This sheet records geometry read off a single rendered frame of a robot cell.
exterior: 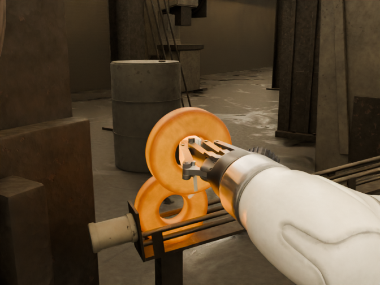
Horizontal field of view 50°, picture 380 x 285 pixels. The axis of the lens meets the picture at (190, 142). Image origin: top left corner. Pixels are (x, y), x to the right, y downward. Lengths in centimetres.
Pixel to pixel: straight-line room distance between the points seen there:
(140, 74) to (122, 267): 162
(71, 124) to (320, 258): 67
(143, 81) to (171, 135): 249
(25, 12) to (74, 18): 802
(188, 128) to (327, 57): 240
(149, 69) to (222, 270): 173
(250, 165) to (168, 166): 24
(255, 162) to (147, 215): 39
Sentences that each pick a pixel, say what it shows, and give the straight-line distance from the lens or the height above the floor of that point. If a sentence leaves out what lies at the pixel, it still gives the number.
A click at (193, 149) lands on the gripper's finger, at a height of 88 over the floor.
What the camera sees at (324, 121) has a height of 48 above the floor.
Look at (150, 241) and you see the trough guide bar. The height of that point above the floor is 65.
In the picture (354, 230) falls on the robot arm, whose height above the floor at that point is 89.
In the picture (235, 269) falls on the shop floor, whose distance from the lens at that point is 201.
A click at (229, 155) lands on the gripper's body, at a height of 90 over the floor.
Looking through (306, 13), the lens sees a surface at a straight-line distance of 450.
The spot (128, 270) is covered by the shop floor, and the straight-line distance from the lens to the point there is 201.
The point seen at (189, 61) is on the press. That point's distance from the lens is 847.
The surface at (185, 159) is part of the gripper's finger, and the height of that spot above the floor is 88.
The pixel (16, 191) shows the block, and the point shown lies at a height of 80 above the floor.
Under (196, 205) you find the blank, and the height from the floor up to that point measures 71.
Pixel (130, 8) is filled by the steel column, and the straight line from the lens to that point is 475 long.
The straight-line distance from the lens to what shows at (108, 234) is 82.
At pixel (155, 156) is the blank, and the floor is 86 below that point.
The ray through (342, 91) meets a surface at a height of 71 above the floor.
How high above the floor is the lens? 104
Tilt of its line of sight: 14 degrees down
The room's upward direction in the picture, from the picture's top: straight up
